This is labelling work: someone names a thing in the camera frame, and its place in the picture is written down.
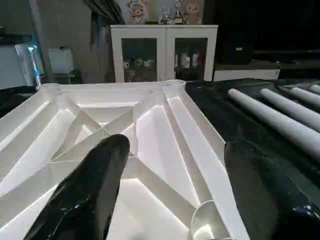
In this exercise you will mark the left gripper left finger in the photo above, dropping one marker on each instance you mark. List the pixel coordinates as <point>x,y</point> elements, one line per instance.
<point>90,190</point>

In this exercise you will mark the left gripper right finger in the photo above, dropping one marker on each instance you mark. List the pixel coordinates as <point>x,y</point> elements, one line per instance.
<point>270,200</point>

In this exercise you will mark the white plastic table top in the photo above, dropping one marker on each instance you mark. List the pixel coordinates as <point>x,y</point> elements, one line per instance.
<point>160,145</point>

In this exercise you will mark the black work mat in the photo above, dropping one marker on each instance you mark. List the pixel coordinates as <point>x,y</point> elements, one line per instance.
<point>215,110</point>

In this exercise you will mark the white box appliance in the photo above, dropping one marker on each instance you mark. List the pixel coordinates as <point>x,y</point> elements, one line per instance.
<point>61,61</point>

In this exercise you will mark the grey metal pole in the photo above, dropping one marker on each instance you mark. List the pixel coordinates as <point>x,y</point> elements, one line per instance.
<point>41,35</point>

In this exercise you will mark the white glass-door cabinet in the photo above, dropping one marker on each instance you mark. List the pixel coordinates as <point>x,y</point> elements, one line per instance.
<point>165,35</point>

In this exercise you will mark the plush toy figure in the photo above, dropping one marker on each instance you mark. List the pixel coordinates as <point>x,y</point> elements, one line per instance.
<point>137,12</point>
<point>192,13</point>

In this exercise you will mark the silver trophy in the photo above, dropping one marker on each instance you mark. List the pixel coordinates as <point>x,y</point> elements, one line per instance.
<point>166,16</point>

